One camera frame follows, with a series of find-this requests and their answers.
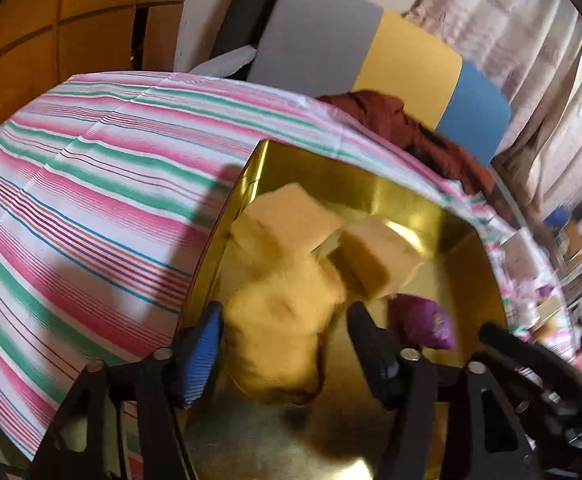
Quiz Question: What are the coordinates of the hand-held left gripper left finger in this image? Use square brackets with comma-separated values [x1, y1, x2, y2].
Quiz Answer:
[28, 302, 224, 480]

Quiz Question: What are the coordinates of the yellow snack packet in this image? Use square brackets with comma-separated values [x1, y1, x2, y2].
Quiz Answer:
[222, 255, 348, 407]
[230, 182, 345, 257]
[330, 216, 425, 300]

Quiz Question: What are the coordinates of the maroon cloth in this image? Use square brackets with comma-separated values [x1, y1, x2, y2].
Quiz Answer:
[318, 89, 498, 202]

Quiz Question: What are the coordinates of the gold tin box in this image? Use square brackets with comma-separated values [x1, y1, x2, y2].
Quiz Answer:
[175, 139, 510, 480]

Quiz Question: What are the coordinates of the beige curtain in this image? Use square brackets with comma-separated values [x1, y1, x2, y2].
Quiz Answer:
[405, 0, 582, 223]

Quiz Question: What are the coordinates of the black cloth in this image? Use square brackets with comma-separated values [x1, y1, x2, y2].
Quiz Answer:
[210, 0, 294, 63]

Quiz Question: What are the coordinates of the grey yellow blue cushion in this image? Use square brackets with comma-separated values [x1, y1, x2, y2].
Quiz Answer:
[247, 0, 515, 167]

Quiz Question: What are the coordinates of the orange wooden wardrobe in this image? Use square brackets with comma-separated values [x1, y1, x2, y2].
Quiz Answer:
[0, 0, 198, 153]

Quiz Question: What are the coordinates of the white cloth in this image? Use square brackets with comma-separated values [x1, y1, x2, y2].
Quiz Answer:
[188, 42, 258, 82]

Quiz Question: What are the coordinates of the striped table cloth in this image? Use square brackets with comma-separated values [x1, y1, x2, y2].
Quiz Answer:
[0, 71, 572, 467]

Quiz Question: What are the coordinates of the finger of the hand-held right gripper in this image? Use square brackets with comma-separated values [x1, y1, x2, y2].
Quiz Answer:
[478, 322, 582, 401]
[513, 385, 582, 441]

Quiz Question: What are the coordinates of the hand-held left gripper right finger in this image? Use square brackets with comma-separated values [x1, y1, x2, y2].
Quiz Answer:
[347, 303, 536, 480]

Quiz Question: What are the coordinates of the purple snack packet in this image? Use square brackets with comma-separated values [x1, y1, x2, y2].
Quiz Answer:
[388, 294, 458, 352]

